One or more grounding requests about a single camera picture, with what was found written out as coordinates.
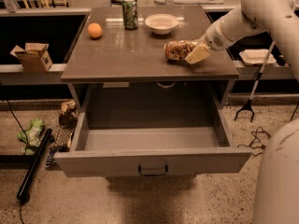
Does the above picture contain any dark patterned snack packet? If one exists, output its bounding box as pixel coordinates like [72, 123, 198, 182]
[45, 128, 74, 167]

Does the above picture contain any white bowl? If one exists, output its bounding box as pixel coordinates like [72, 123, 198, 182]
[144, 14, 178, 35]

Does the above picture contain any black left base leg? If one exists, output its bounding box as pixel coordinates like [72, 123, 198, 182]
[17, 129, 52, 203]

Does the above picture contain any orange patterned can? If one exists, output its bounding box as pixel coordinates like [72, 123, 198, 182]
[164, 40, 197, 61]

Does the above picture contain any brown crumpled snack bag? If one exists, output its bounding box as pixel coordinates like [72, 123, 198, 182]
[59, 100, 78, 128]

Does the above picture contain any grabber reacher tool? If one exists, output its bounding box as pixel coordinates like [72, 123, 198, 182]
[234, 42, 275, 121]

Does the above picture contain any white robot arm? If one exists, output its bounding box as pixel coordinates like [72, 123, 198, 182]
[185, 0, 299, 224]

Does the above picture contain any small cardboard box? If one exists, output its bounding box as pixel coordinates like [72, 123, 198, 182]
[10, 43, 52, 73]

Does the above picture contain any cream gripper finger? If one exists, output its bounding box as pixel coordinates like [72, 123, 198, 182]
[185, 43, 210, 64]

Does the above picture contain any orange fruit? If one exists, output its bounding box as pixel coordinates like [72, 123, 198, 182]
[88, 22, 102, 39]

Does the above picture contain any green snack bag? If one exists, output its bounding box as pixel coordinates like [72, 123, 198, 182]
[17, 118, 45, 155]

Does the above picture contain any black cable with adapter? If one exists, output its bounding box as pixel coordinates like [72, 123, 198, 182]
[237, 100, 299, 157]

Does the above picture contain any grey cabinet table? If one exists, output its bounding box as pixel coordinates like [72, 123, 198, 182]
[61, 5, 240, 110]

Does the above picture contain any black drawer handle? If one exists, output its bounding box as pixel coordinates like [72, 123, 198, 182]
[137, 165, 168, 176]

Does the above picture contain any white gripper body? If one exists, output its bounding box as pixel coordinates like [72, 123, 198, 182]
[199, 18, 235, 51]

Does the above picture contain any green patterned soda can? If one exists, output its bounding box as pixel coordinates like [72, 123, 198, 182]
[121, 0, 138, 30]

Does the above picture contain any white foam takeout container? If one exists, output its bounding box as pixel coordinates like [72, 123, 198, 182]
[239, 49, 268, 66]

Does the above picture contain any open grey top drawer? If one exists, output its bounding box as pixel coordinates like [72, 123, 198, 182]
[55, 83, 250, 177]

